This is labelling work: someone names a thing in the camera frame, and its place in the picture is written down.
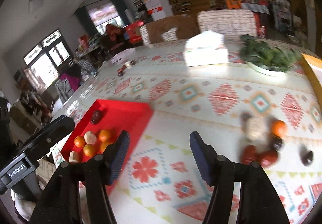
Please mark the blue checkered cloth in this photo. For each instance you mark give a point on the blue checkered cloth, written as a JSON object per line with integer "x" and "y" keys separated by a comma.
{"x": 254, "y": 9}

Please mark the small dark plum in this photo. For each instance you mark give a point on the small dark plum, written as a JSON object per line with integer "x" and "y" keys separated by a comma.
{"x": 276, "y": 144}

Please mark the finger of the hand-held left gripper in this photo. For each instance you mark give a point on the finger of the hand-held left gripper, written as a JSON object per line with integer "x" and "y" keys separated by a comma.
{"x": 55, "y": 128}

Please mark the dark framed window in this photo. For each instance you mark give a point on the dark framed window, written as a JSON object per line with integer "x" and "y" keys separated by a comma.
{"x": 47, "y": 52}

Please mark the green curtain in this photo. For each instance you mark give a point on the green curtain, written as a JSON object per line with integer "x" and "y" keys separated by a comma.
{"x": 118, "y": 10}

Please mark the window with red decoration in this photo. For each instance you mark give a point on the window with red decoration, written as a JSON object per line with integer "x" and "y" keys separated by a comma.
{"x": 103, "y": 15}

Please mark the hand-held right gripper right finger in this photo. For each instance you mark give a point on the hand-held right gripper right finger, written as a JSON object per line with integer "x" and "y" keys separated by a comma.
{"x": 201, "y": 161}

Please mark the large red date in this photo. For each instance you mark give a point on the large red date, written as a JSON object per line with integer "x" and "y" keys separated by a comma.
{"x": 268, "y": 158}

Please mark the pale green oval plate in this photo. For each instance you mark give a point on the pale green oval plate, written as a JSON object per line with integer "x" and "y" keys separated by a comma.
{"x": 266, "y": 71}

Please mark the brown cardboard box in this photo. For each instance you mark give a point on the brown cardboard box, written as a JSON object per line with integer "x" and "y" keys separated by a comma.
{"x": 176, "y": 25}

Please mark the large dark plum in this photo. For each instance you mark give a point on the large dark plum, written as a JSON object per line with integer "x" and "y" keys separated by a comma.
{"x": 307, "y": 157}

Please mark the green spinach leaves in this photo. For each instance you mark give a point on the green spinach leaves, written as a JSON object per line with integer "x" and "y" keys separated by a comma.
{"x": 266, "y": 55}

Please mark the white tissue box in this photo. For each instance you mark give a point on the white tissue box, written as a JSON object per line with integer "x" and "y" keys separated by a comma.
{"x": 205, "y": 52}

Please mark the red gift box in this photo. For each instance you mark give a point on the red gift box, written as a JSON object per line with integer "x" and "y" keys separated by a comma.
{"x": 261, "y": 26}

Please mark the yellow taped foam box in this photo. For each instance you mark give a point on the yellow taped foam box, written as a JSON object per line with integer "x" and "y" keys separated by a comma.
{"x": 313, "y": 68}

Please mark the patterned tablecloth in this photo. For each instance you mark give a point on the patterned tablecloth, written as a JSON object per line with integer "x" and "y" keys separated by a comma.
{"x": 176, "y": 118}

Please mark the small pale object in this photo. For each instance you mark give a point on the small pale object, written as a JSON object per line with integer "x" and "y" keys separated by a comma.
{"x": 129, "y": 64}

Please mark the pink cloth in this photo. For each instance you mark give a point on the pink cloth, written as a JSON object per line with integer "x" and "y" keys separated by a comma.
{"x": 69, "y": 81}

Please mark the small dark red object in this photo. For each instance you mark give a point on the small dark red object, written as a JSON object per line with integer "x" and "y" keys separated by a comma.
{"x": 120, "y": 71}

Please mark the red tray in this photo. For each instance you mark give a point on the red tray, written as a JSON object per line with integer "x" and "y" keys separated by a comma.
{"x": 120, "y": 115}

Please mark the small red date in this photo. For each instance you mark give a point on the small red date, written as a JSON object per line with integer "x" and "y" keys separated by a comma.
{"x": 249, "y": 153}

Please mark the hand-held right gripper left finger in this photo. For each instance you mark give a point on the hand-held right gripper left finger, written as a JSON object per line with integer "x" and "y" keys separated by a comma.
{"x": 118, "y": 158}

